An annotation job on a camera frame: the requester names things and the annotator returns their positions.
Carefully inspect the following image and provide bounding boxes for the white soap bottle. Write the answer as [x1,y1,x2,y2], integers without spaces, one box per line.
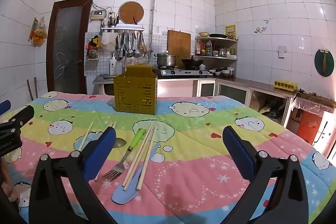
[110,53,117,75]

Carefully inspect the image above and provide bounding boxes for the metal wall rack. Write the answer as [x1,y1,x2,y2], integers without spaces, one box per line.
[100,25,145,33]

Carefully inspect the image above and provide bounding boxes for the black wok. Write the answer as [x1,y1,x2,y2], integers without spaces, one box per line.
[181,56,205,69]

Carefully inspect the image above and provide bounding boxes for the beige control box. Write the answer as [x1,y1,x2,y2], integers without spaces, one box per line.
[90,10,107,22]

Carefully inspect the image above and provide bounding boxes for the steel sink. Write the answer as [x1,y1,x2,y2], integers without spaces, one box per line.
[92,74,116,96]

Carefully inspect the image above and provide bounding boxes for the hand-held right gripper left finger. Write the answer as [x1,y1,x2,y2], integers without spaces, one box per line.
[29,126,117,224]

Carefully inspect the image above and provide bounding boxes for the yellow wall poster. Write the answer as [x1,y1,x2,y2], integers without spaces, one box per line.
[224,24,237,40]

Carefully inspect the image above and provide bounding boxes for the red cabinet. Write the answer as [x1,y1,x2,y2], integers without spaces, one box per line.
[295,108,324,145]

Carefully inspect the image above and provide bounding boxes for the metal spoon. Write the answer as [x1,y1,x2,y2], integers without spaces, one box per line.
[113,138,127,149]

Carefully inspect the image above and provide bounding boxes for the orange hanging bag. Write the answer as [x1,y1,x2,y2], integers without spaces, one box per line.
[29,17,48,47]

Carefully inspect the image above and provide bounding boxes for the stack of small bowls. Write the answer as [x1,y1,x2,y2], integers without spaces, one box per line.
[209,67,234,77]

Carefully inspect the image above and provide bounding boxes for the steel pot with lid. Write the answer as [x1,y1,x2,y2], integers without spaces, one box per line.
[154,51,180,69]

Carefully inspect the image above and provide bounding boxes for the rectangular wooden cutting board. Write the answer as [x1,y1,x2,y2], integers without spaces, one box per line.
[167,30,192,66]

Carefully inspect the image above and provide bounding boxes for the gas stove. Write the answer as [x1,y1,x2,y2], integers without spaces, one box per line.
[153,67,214,80]

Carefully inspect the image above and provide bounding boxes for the round wooden board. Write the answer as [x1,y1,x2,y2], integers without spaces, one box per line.
[118,1,145,25]

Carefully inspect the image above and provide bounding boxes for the yellow egg carton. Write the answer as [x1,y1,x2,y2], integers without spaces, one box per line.
[274,80,298,90]

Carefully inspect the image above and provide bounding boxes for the red yellow hanging gloves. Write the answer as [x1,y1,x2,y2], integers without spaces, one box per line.
[87,35,101,50]

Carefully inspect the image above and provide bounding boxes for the steel cutlery cup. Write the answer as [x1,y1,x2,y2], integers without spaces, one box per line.
[107,13,121,28]

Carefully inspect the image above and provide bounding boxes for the olive slotted utensil holder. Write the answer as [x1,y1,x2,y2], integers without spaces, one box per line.
[113,65,158,115]

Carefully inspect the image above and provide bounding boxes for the white hanging cloth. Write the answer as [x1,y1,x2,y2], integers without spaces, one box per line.
[101,32,118,51]

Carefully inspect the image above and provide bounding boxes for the printed cartoon blanket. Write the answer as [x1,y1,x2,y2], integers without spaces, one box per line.
[0,91,336,224]

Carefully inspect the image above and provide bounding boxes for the person's left hand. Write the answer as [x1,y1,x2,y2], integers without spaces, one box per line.
[0,158,12,198]

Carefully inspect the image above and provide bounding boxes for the kitchen counter cabinet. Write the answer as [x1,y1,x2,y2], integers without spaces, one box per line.
[157,77,298,127]

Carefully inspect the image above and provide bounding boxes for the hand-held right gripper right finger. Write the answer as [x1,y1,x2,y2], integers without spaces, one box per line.
[220,126,310,224]

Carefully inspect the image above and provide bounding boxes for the green round board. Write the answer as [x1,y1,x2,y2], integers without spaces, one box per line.
[314,49,335,77]

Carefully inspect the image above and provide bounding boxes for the light blue spatula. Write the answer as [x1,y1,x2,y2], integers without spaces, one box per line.
[112,142,160,205]

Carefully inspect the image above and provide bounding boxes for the row of hanging metal utensils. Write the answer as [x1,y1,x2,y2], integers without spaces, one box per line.
[114,31,149,61]

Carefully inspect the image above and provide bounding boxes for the brown frosted glass door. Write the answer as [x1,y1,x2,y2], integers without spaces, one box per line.
[46,0,93,95]

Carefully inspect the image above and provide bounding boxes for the metal corner shelf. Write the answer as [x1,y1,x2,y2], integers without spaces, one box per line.
[195,36,239,61]

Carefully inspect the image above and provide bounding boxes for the wooden handled tool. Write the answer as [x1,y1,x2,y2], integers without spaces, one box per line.
[321,50,328,72]

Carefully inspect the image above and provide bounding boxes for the pink plastic sheet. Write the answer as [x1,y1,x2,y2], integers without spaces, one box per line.
[292,97,336,115]

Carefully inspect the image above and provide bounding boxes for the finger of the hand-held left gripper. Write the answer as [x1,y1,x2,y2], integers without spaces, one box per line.
[10,105,35,127]
[0,100,12,116]

